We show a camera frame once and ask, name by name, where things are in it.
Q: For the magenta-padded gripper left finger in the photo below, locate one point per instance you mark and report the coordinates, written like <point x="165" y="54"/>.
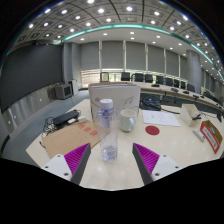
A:
<point x="59" y="165"/>

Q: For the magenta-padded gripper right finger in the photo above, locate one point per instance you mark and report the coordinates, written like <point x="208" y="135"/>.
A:
<point x="164" y="165"/>

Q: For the clear plastic water bottle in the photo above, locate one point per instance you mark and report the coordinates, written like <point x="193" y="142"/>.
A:
<point x="108" y="133"/>

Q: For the brown paper envelope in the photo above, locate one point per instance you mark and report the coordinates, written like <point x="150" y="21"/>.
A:
<point x="71" y="138"/>

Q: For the flat round red coaster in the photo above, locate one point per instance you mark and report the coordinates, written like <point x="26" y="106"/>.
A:
<point x="152" y="130"/>

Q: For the white printed paper sheet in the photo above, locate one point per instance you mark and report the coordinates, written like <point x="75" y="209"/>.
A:
<point x="160" y="118"/>

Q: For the black power adapter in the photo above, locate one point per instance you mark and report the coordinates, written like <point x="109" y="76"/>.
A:
<point x="65" y="117"/>

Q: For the brown box with red side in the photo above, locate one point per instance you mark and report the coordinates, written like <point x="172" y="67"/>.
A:
<point x="209" y="135"/>

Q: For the white open cardboard box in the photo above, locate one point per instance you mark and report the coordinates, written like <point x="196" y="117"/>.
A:
<point x="187" y="115"/>

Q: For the white ceramic mug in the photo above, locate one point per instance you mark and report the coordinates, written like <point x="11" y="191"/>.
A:
<point x="127" y="120"/>

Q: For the black clip tool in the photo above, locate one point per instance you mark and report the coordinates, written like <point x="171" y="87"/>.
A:
<point x="197" y="116"/>

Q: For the black desk telephone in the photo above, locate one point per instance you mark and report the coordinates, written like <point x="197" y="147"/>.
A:
<point x="150" y="103"/>

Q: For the long curved conference desk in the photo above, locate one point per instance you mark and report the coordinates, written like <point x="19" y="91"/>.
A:
<point x="173" y="95"/>

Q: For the grey floor monitor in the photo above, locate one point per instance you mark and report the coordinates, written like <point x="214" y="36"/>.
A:
<point x="63" y="91"/>

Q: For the white printer paper carton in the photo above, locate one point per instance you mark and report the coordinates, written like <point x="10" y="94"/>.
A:
<point x="125" y="95"/>

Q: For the row of black office chairs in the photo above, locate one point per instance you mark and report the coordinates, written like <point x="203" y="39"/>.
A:
<point x="148" y="78"/>

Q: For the round ceiling lights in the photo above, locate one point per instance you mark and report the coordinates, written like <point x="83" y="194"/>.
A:
<point x="100" y="10"/>

